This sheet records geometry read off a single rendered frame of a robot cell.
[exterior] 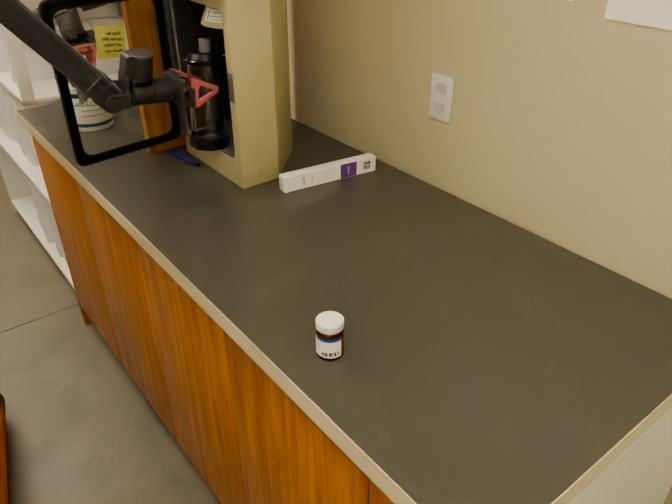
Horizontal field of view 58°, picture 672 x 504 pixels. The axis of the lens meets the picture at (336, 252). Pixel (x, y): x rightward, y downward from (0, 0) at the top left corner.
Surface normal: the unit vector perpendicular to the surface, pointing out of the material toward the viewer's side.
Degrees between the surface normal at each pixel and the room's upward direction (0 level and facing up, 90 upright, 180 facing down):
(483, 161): 90
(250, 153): 90
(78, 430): 0
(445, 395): 0
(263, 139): 90
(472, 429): 0
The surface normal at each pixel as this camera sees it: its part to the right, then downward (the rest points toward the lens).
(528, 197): -0.79, 0.33
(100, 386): 0.00, -0.85
